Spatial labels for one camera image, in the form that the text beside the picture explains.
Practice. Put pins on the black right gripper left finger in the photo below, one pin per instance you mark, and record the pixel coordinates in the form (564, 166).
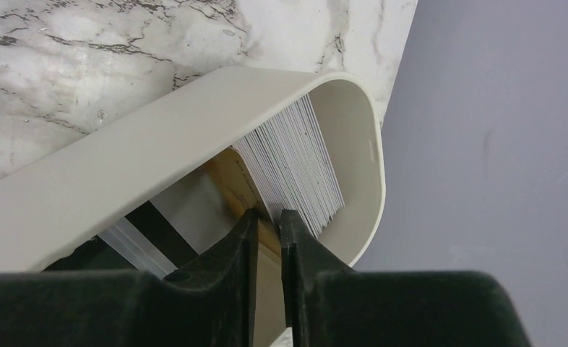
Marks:
(210, 301)

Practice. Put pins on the grey card stack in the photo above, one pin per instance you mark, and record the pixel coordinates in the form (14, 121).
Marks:
(289, 163)

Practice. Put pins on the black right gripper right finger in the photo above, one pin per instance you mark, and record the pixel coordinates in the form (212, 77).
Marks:
(327, 303)

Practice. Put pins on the cream oblong plastic tray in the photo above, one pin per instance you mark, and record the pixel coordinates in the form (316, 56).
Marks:
(51, 206)

